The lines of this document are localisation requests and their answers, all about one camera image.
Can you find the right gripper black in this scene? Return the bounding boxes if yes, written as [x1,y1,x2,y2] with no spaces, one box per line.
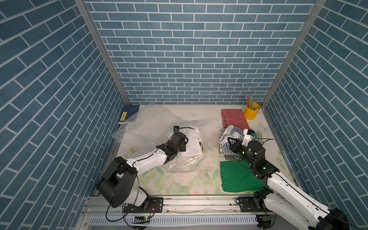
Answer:
[228,137,255,169]

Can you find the bright green garment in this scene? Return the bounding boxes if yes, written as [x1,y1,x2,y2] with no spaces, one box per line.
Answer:
[220,161,265,193]

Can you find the green white striped garment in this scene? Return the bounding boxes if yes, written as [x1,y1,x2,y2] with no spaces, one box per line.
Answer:
[220,130,265,158]

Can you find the red garment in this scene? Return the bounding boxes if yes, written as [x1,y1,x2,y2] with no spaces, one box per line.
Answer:
[221,109,250,130]

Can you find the clear vacuum bag with valve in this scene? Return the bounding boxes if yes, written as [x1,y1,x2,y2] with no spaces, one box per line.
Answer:
[111,103,185,153]

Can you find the clear bag with striped clothes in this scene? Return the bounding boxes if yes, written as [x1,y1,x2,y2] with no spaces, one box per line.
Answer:
[163,120,208,173]

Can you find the blue white striped tank top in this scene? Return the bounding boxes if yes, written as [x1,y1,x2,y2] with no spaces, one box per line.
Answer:
[218,125,249,149]

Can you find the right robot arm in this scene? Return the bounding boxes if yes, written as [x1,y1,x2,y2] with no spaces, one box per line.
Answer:
[227,138,350,230]

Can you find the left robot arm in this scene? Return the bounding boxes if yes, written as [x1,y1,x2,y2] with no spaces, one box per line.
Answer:
[96,132,189,211]

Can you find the white folded garment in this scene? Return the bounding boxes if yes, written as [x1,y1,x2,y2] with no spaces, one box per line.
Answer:
[180,126,204,157]

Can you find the yellow pencil cup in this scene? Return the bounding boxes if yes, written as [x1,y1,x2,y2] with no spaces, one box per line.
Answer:
[243,102,261,120]

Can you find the coloured pencils bundle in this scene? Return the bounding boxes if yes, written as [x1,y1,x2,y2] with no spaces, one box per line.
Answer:
[246,96,253,110]

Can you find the dark blue book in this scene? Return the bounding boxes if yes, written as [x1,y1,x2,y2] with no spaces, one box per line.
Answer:
[118,105,140,124]

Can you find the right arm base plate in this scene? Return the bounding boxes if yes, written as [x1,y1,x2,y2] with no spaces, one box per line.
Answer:
[235,196,272,214]

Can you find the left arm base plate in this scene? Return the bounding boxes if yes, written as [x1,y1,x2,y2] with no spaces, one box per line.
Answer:
[124,197,164,213]

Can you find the aluminium rail frame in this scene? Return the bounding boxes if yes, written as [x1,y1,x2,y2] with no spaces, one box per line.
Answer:
[74,194,328,230]

